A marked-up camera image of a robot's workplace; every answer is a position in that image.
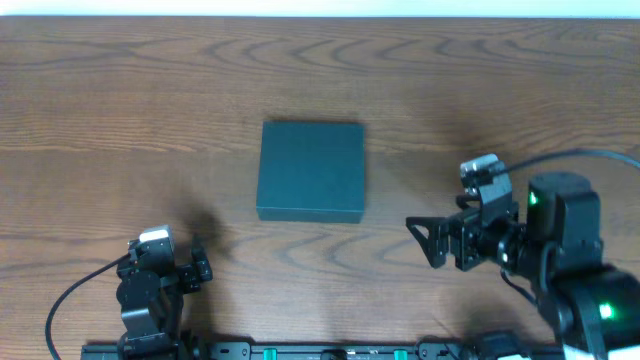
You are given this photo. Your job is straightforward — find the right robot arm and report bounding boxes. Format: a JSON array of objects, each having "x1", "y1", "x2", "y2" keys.
[{"x1": 406, "y1": 172, "x2": 639, "y2": 359}]

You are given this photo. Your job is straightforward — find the black gift box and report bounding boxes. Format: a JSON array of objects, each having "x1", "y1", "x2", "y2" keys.
[{"x1": 256, "y1": 121, "x2": 365, "y2": 223}]

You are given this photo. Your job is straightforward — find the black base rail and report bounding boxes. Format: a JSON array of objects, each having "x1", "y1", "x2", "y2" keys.
[{"x1": 80, "y1": 341, "x2": 564, "y2": 360}]

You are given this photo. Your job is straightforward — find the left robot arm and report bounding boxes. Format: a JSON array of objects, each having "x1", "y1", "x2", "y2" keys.
[{"x1": 116, "y1": 237, "x2": 213, "y2": 359}]

